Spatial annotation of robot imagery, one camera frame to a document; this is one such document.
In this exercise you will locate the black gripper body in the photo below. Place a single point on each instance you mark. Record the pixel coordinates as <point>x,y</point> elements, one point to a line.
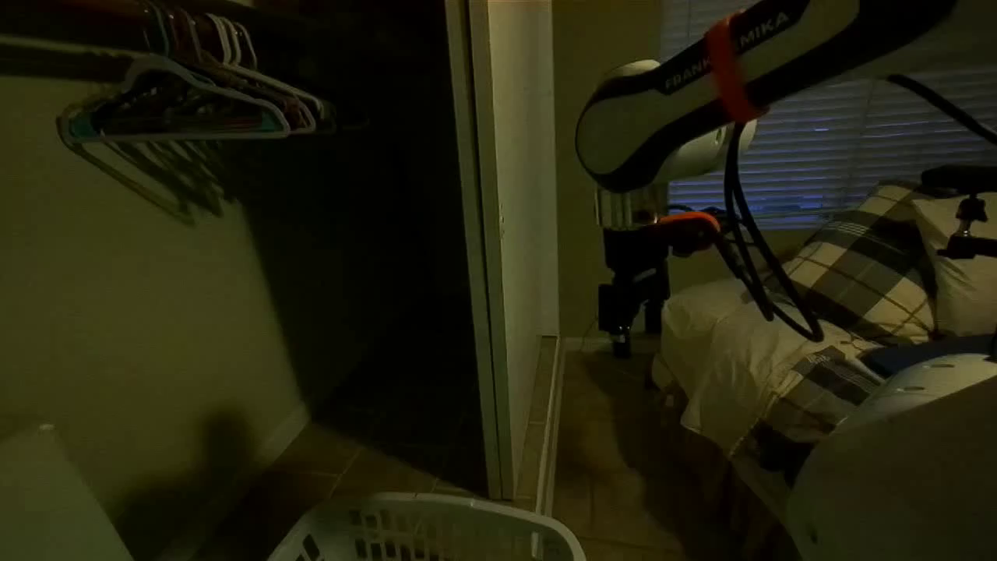
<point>640,279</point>

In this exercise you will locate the bed with white sheet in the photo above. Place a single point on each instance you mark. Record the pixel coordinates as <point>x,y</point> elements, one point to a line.
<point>762,391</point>

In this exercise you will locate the bunch of plastic hangers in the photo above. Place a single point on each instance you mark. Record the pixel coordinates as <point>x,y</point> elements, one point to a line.
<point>194,88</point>

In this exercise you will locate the closet hanging rod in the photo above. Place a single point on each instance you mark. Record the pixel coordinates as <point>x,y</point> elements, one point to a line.
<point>34,56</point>

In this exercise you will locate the white sliding closet door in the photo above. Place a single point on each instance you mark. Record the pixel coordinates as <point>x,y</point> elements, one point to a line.
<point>504,80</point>

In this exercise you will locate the white plastic laundry basket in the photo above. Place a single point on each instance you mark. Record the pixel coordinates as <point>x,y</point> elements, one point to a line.
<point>424,527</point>

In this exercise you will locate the window blinds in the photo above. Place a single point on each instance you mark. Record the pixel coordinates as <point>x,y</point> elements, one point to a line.
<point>824,151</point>

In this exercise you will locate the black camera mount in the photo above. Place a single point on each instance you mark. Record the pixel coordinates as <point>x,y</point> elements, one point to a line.
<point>971,184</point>

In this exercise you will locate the plaid pillow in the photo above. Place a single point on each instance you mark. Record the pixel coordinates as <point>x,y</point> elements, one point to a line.
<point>868,270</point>

